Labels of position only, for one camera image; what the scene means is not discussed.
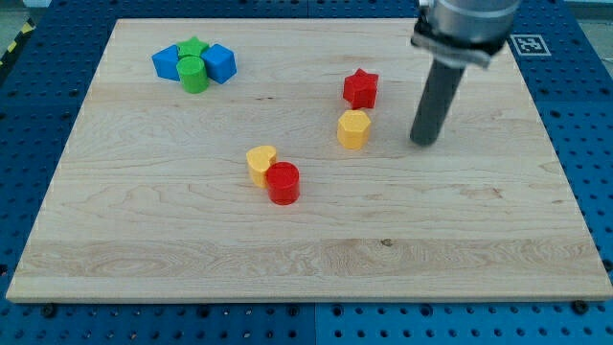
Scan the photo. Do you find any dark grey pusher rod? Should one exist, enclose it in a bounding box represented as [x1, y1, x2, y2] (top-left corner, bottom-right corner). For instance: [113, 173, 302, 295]
[409, 59, 465, 147]

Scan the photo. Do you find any yellow hexagon block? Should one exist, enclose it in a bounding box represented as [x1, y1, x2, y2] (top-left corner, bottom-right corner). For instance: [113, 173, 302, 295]
[337, 110, 372, 150]

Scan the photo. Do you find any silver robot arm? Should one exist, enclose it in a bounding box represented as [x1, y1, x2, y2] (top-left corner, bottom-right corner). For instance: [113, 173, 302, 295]
[409, 0, 521, 147]

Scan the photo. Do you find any yellow heart block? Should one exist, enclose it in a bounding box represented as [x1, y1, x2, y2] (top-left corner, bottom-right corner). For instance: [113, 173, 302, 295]
[246, 145, 277, 189]

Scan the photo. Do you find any red star block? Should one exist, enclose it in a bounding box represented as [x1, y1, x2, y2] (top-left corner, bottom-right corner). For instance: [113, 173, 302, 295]
[343, 68, 379, 109]

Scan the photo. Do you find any white fiducial marker tag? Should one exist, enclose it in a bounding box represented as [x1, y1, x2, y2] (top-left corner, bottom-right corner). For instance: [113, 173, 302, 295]
[511, 34, 551, 57]

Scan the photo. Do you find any red cylinder block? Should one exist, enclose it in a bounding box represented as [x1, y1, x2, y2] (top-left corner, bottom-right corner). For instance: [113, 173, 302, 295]
[266, 161, 300, 205]

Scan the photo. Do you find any wooden board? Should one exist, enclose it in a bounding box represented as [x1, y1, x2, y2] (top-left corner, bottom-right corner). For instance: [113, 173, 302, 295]
[7, 19, 612, 303]

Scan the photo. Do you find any blue cube block right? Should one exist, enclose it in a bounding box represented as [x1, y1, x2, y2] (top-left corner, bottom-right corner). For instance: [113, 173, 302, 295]
[200, 44, 237, 84]

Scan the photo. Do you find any blue cube block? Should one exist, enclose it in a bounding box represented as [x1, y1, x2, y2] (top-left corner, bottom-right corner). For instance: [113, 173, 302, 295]
[151, 45, 180, 81]
[200, 44, 237, 84]

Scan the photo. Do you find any green star block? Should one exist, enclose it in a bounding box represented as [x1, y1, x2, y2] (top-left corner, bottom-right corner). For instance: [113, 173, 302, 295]
[176, 36, 210, 59]

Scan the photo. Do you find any green cylinder block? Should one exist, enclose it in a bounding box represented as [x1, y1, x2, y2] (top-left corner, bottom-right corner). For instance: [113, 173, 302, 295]
[176, 56, 209, 94]

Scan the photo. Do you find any blue cube block left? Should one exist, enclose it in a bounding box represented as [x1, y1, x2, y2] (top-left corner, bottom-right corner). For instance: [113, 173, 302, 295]
[151, 45, 180, 81]

